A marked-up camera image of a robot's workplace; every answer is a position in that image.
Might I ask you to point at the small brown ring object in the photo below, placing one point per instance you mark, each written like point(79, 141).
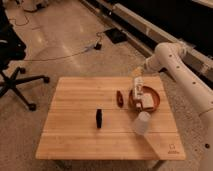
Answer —
point(119, 99)

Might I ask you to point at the white block on plate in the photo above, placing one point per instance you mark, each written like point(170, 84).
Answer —
point(147, 101)

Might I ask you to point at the wooden table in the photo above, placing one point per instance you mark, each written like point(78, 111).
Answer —
point(70, 131)

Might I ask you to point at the black eraser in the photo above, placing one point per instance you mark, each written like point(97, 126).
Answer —
point(99, 118)

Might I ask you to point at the black office chair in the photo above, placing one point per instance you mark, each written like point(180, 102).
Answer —
point(12, 48)

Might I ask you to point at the black floor mat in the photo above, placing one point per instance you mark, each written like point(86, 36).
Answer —
point(115, 35)

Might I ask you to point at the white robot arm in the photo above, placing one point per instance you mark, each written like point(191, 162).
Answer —
point(169, 56)

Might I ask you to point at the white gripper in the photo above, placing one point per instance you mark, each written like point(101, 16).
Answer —
point(138, 88)

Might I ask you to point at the black power adapter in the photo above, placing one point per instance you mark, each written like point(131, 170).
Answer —
point(97, 46)

